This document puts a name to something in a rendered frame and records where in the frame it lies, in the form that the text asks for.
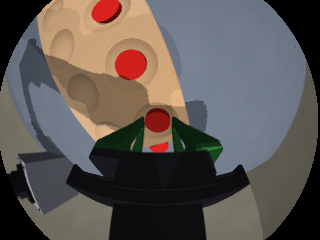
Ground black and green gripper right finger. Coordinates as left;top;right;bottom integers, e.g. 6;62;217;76
172;116;223;163

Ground red disc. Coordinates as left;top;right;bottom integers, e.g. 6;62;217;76
145;108;170;133
91;0;122;23
150;143;168;152
115;49;147;80

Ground tan tray with round pockets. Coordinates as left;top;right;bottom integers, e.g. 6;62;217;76
37;0;190;148

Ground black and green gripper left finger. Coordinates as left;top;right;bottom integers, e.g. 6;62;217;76
93;117;145;152

